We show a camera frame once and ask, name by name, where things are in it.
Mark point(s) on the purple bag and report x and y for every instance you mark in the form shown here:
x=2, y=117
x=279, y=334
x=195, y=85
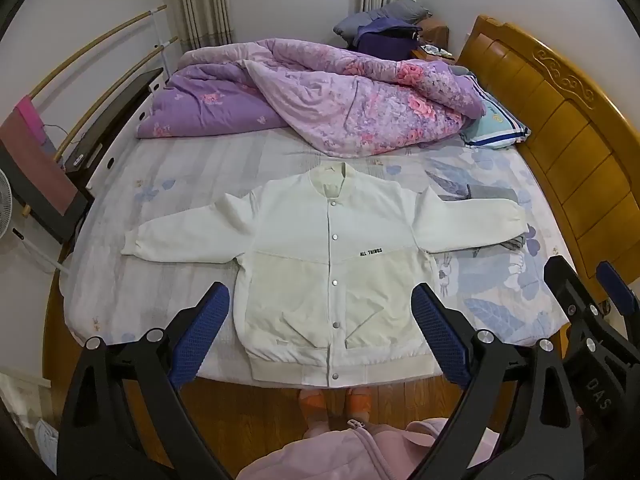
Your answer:
x=385, y=40

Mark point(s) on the white plastic bag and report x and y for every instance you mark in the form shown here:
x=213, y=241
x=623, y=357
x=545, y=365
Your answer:
x=45, y=442

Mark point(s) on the blue white striped pillow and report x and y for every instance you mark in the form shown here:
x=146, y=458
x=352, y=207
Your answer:
x=492, y=122

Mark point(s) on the blue leaf printed bed sheet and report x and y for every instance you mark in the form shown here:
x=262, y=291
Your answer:
x=175, y=200

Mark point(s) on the wooden pole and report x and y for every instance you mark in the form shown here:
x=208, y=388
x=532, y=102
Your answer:
x=95, y=45
x=115, y=95

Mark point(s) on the black flat monitor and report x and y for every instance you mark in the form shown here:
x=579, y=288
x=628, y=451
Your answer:
x=125, y=105

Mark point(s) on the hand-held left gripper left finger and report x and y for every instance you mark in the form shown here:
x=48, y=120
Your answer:
x=197, y=332

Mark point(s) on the white snap-button jacket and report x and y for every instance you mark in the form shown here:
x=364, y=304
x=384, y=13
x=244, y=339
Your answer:
x=325, y=270

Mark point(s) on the brown cabinet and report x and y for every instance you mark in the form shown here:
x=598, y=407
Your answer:
x=434, y=35

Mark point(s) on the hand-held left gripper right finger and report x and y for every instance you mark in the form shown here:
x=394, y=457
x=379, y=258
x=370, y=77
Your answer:
x=440, y=332

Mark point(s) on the grey pillow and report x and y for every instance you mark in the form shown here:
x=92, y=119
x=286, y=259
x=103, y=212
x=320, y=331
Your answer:
x=395, y=12

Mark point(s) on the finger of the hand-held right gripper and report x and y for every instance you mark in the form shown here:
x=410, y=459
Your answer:
x=617, y=287
x=570, y=290

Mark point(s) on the white standing fan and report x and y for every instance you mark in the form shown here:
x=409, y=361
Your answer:
x=4, y=205

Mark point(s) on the purple floral quilt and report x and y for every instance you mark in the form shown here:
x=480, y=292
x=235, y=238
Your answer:
x=325, y=100

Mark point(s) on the wooden bed headboard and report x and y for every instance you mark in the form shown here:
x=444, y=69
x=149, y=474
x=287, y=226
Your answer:
x=565, y=125

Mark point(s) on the orange slipper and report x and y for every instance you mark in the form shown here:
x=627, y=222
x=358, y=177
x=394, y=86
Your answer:
x=359, y=400
x=312, y=402

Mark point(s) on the wooden bed frame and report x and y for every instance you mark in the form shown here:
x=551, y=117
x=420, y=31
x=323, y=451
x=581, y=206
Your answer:
x=54, y=320

